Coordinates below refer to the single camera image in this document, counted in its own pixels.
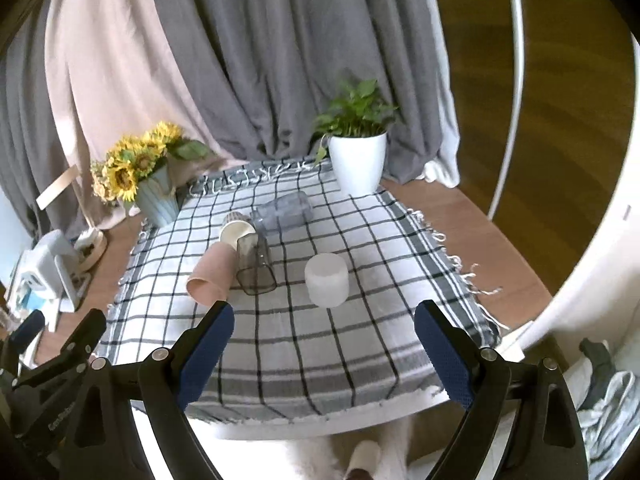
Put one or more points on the white frosted cup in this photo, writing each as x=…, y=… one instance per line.
x=326, y=280

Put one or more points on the round wooden tray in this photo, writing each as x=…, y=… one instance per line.
x=92, y=250

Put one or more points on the white curved panel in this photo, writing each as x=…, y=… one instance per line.
x=600, y=210

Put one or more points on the dark translucent square cup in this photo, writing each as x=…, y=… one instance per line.
x=256, y=272

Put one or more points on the grey curtain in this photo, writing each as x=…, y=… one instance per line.
x=280, y=60

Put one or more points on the pink cup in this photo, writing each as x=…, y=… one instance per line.
x=212, y=272

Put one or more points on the white plant pot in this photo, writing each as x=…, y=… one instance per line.
x=357, y=162

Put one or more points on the checked tablecloth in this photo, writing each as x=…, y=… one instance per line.
x=325, y=355

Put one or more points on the light blue ribbed vase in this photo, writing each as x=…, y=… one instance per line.
x=159, y=200

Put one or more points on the green leafy plant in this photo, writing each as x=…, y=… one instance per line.
x=357, y=110

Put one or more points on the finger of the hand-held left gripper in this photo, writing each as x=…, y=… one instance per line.
x=27, y=329
x=75, y=347

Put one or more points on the white hoop tube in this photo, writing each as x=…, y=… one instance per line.
x=515, y=60

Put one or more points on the grey crumpled clothes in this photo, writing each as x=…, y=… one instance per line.
x=607, y=405

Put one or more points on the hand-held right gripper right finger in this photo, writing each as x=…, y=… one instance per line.
x=445, y=360

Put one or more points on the white slipper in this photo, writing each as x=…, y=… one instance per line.
x=364, y=457

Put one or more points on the beige wooden strip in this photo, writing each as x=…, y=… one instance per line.
x=57, y=187

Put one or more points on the clear ribbed plastic cup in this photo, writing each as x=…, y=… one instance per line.
x=281, y=211

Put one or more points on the pink curtain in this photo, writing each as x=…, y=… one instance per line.
x=115, y=70

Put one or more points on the sunflower bouquet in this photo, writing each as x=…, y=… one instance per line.
x=132, y=162

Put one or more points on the white paper cup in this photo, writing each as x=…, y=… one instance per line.
x=235, y=232

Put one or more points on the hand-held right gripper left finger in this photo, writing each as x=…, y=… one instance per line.
x=207, y=355

